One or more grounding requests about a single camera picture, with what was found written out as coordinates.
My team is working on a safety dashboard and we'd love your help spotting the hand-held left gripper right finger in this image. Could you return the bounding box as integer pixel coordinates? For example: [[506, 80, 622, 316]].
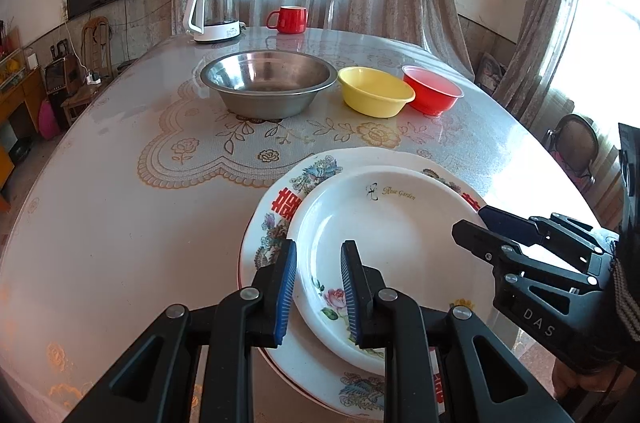
[[340, 240, 573, 423]]

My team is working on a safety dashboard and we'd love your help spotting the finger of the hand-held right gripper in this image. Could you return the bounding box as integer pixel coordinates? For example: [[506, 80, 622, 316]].
[[451, 220, 606, 289], [482, 206, 616, 255]]

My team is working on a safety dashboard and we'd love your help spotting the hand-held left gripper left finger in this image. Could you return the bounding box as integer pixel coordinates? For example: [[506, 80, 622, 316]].
[[65, 239, 298, 423]]

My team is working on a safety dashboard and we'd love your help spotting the white plate with rose print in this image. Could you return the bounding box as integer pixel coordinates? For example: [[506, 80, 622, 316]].
[[286, 164, 501, 376]]

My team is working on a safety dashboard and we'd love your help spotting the white plate with purple floral rim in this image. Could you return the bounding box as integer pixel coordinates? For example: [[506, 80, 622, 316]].
[[238, 147, 498, 416]]

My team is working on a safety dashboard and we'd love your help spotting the red plastic bowl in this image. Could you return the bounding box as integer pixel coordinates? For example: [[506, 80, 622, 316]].
[[402, 64, 463, 115]]

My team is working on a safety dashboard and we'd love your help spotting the yellow plastic bowl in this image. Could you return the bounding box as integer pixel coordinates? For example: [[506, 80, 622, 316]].
[[338, 66, 416, 119]]

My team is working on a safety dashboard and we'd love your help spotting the stainless steel bowl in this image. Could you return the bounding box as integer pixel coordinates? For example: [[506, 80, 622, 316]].
[[200, 50, 338, 120]]

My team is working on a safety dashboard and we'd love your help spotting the person's right hand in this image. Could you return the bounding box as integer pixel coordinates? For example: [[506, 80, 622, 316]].
[[552, 355, 626, 399]]

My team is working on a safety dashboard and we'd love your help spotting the dark round back chair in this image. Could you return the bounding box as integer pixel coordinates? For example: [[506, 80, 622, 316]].
[[542, 113, 598, 194]]

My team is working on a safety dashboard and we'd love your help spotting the red mug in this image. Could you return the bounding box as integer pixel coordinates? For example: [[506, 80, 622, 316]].
[[265, 6, 307, 34]]

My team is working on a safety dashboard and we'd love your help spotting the white glass electric kettle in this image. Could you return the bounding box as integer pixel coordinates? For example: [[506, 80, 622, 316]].
[[182, 0, 247, 44]]

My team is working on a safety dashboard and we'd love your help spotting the wooden chair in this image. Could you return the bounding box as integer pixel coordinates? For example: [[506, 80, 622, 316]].
[[62, 17, 118, 124]]

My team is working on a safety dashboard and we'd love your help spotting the pink round bag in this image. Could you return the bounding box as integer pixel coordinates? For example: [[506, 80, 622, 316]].
[[39, 99, 62, 140]]

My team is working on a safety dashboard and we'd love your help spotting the dark wooden speaker cabinet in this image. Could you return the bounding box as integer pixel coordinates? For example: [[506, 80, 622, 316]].
[[45, 58, 76, 129]]

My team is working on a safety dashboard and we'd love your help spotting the orange wooden desk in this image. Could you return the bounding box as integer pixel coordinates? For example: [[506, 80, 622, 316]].
[[0, 68, 46, 204]]

